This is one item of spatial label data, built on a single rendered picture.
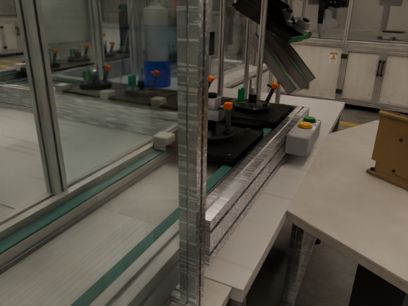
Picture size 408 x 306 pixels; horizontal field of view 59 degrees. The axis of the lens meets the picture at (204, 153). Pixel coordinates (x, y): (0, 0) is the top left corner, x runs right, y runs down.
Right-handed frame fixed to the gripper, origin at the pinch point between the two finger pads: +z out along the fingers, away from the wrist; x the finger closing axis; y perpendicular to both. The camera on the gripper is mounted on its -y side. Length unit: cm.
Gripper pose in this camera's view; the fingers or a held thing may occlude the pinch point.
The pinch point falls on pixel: (319, 34)
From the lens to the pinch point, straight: 129.7
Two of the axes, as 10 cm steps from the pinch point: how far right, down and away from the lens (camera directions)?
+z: -0.2, 9.2, 3.8
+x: 4.4, -3.3, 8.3
